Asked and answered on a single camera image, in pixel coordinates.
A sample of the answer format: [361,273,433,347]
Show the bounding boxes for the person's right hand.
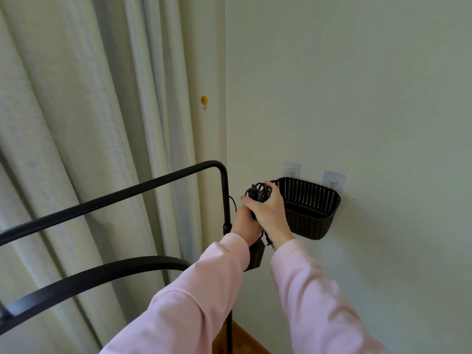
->
[240,181,296,250]

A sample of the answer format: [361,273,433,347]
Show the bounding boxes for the person's left hand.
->
[230,204,263,247]

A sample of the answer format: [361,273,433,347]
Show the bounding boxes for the black power adapter with cable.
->
[229,181,277,273]

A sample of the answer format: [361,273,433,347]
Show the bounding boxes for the person's right forearm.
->
[270,239,390,354]

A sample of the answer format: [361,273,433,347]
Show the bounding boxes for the person's left forearm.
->
[99,232,251,354]

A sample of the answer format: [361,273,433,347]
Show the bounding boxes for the dark woven plastic basket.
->
[270,176,342,241]

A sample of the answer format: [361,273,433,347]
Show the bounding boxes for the black metal clothes rack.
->
[0,160,234,354]

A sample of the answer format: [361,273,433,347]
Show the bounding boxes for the cream fabric curtain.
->
[0,0,226,354]

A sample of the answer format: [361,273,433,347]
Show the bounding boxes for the clear adhesive wall hook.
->
[283,161,302,180]
[322,169,347,192]

